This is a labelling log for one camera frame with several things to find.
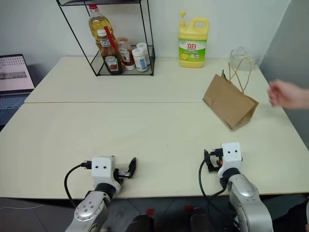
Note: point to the brown paper bag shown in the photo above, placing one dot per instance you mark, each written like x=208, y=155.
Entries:
x=228, y=104

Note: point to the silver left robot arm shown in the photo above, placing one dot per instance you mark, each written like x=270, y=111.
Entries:
x=90, y=210

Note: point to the yellow dish detergent jug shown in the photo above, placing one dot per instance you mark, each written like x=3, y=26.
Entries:
x=192, y=48

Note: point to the clear plastic bag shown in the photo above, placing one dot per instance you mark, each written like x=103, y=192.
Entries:
x=243, y=61

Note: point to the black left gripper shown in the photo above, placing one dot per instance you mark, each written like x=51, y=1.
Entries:
x=122, y=174

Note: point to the dark glass sauce bottle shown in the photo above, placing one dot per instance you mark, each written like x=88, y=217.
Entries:
x=112, y=61

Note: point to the person's bare hand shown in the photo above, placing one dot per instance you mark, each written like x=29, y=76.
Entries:
x=286, y=93

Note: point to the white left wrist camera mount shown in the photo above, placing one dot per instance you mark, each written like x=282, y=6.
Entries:
x=102, y=172

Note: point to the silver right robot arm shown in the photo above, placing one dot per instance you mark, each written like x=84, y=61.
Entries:
x=246, y=198

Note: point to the open laptop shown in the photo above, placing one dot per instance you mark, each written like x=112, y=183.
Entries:
x=13, y=75

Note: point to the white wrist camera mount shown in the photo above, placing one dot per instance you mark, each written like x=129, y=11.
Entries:
x=102, y=172
x=231, y=157

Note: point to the white seasoning jar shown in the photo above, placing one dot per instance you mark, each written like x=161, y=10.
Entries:
x=140, y=60
x=144, y=47

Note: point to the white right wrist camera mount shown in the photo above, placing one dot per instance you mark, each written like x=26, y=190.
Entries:
x=231, y=157

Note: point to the red ketchup squeeze bottle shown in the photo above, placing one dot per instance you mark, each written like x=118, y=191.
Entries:
x=126, y=54

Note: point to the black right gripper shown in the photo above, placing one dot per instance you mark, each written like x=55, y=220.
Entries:
x=216, y=162

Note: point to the dark rounded shape red tab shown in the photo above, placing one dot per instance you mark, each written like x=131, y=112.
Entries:
x=142, y=223

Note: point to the cooking oil bottle red cap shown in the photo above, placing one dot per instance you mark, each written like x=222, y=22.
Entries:
x=97, y=26

